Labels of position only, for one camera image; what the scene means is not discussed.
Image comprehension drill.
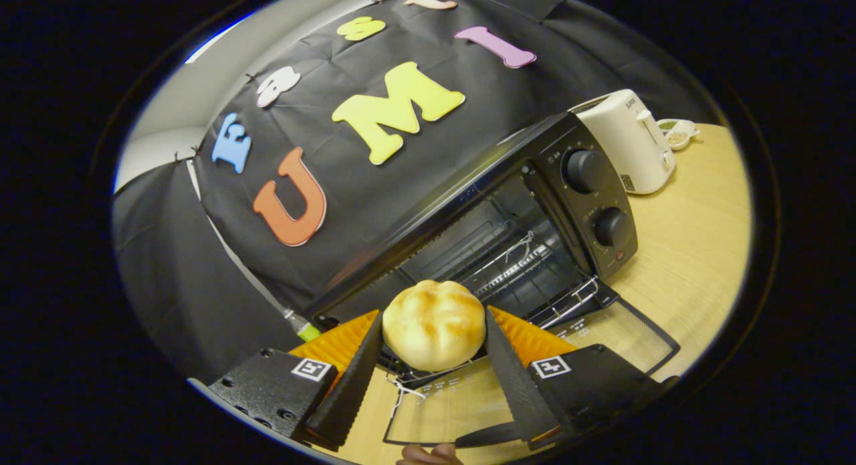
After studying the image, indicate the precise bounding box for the green label plastic bottle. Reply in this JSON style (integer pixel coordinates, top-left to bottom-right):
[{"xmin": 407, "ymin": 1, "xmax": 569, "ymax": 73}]
[{"xmin": 284, "ymin": 309, "xmax": 322, "ymax": 342}]

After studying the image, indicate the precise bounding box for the white divided condiment dish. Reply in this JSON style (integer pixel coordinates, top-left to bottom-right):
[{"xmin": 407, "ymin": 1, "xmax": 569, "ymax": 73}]
[{"xmin": 657, "ymin": 118, "xmax": 701, "ymax": 151}]

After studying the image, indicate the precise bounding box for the white bread toaster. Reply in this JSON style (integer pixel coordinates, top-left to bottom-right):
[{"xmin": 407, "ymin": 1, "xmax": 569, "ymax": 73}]
[{"xmin": 568, "ymin": 89, "xmax": 677, "ymax": 196}]

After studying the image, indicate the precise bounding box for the white string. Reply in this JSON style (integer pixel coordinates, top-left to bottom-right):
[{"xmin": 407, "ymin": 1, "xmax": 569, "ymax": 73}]
[{"xmin": 387, "ymin": 375, "xmax": 429, "ymax": 422}]

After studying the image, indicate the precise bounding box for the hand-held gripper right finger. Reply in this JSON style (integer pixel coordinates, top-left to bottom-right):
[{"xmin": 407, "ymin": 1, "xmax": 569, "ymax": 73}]
[{"xmin": 485, "ymin": 306, "xmax": 679, "ymax": 450}]

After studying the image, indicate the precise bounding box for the golden bread bun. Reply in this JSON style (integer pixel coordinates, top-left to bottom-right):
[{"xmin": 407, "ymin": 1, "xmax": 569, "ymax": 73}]
[{"xmin": 381, "ymin": 280, "xmax": 487, "ymax": 373}]

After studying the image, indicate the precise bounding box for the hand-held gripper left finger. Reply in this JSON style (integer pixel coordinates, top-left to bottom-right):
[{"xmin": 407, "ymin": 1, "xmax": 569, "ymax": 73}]
[{"xmin": 207, "ymin": 310, "xmax": 385, "ymax": 450}]

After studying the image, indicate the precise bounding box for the black toaster oven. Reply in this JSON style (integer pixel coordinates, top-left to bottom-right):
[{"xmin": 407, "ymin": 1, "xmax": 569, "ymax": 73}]
[{"xmin": 304, "ymin": 110, "xmax": 681, "ymax": 449}]

